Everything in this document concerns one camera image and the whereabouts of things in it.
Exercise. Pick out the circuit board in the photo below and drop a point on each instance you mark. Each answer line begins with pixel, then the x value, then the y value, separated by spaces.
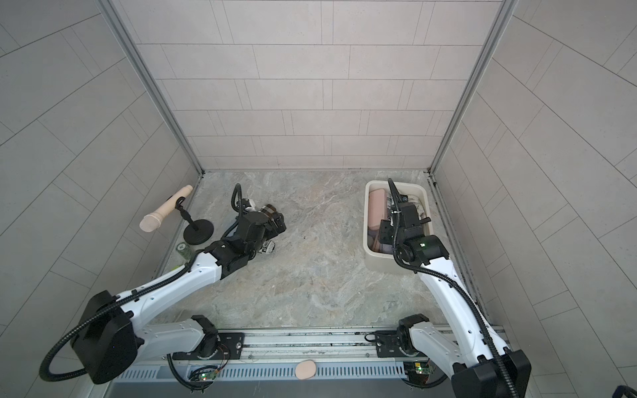
pixel 418 370
pixel 204 374

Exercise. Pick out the left circuit board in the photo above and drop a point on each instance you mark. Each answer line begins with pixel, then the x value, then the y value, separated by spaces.
pixel 204 374

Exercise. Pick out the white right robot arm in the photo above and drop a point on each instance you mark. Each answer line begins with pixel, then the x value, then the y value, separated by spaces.
pixel 477 360

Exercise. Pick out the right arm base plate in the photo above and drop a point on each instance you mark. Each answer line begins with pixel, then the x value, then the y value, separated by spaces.
pixel 393 344

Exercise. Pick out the beige microphone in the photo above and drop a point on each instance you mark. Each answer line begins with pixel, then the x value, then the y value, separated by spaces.
pixel 154 220

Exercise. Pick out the pink case front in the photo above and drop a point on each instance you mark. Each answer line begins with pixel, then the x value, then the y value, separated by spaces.
pixel 377 209

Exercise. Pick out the plaid glasses case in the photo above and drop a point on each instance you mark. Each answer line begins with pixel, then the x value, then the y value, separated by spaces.
pixel 270 211

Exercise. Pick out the pink oval tag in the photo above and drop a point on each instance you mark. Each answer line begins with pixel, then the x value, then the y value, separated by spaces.
pixel 306 370

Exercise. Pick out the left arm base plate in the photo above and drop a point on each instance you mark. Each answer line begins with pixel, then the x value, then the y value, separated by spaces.
pixel 225 346

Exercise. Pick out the cream plastic storage box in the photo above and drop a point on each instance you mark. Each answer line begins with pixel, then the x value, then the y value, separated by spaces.
pixel 380 262

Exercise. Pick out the magazine print glasses case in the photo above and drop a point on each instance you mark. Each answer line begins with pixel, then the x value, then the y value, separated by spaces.
pixel 268 247

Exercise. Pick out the aluminium rail frame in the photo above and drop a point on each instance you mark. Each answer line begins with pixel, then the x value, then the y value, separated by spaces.
pixel 308 343

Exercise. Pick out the right circuit board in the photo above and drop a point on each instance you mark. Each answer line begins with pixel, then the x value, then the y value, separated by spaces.
pixel 418 370

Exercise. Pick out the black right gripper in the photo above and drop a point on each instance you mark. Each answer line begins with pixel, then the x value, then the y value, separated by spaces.
pixel 383 231

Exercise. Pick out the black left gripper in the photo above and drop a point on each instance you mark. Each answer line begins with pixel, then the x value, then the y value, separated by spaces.
pixel 274 231

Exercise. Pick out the black microphone stand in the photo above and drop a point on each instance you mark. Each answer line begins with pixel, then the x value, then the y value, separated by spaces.
pixel 196 232

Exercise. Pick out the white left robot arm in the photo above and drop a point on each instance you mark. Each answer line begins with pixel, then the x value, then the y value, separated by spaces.
pixel 137 307

